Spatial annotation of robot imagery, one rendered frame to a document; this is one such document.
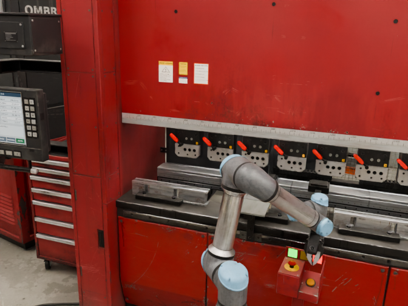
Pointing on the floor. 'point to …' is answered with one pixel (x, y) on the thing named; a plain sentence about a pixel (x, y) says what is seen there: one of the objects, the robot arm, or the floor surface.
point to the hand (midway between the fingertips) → (312, 263)
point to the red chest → (53, 210)
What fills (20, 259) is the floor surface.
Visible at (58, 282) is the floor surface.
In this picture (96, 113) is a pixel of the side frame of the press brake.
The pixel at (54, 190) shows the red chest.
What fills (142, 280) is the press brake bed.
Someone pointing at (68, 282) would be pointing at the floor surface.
